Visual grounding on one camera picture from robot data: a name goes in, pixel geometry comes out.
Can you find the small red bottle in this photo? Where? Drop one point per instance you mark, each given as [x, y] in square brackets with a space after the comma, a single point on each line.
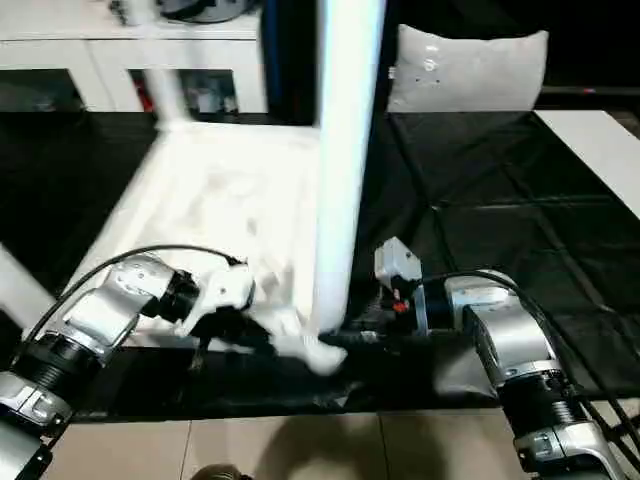
[145, 95]

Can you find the white plastic table top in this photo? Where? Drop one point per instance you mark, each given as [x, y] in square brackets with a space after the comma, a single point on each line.
[200, 200]

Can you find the white plastic table leg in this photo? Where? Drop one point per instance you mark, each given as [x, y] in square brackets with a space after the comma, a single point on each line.
[165, 60]
[345, 150]
[20, 290]

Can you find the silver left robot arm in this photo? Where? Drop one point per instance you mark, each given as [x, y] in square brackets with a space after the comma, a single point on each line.
[100, 310]

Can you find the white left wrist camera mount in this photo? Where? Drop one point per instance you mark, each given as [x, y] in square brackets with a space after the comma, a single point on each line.
[225, 290]

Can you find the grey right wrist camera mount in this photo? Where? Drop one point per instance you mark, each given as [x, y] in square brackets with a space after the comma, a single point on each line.
[398, 265]

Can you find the white cabinet with glass doors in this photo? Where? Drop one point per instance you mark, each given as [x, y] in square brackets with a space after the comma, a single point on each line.
[60, 55]

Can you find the black work mat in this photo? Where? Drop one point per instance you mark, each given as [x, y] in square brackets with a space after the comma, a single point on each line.
[500, 220]

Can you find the dark grey helmet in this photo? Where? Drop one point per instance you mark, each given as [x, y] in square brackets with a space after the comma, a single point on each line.
[205, 8]

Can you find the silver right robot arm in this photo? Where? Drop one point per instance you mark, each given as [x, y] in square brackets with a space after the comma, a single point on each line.
[510, 340]

